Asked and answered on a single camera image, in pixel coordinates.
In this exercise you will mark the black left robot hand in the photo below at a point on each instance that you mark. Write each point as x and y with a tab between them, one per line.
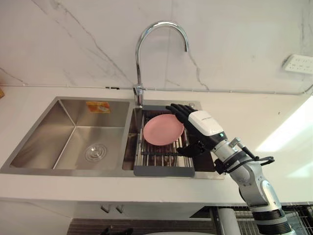
115	231

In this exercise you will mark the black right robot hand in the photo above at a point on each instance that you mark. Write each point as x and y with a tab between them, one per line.
204	122

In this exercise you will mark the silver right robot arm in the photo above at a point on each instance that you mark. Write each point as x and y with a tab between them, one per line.
254	176

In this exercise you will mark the round sink knob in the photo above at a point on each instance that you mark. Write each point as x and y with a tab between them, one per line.
192	105

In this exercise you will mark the round sink drain strainer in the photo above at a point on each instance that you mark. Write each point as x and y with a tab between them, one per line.
95	152

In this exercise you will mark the stainless steel double sink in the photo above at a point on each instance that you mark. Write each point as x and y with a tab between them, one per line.
61	137

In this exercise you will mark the pink plate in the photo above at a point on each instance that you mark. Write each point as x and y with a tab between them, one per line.
162	131

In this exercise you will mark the grey metal drying rack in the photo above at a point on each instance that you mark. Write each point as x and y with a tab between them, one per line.
161	169

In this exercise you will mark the chrome gooseneck faucet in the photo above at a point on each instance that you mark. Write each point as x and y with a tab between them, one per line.
138	73

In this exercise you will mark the orange sticker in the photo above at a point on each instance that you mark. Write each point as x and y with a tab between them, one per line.
97	107

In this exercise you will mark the white power strip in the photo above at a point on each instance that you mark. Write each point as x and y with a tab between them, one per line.
299	64

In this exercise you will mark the wooden block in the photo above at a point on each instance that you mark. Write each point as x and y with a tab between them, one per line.
1	94

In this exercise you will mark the white round post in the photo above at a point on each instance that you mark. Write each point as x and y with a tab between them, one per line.
228	221

